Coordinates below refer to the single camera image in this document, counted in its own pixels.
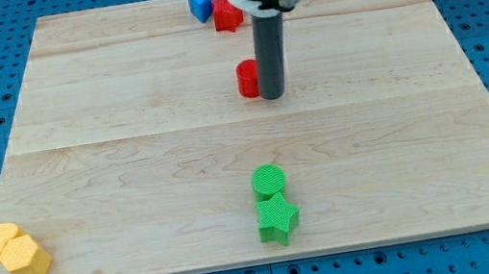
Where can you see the green cylinder block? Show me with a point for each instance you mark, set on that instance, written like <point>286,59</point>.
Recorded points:
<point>267,180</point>

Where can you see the red cylinder block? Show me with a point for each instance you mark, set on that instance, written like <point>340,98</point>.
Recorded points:
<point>247,79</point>

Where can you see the green star block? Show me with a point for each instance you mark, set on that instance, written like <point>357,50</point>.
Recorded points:
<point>277,219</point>

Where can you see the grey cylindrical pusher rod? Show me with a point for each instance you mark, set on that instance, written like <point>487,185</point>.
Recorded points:
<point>268,42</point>

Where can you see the red star block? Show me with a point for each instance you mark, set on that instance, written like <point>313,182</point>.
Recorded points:
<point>226,17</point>

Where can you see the blue triangle block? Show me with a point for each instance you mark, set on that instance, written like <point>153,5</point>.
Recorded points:
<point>201,9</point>

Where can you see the yellow hexagon block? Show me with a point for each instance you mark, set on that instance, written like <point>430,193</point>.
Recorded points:
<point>24,255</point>

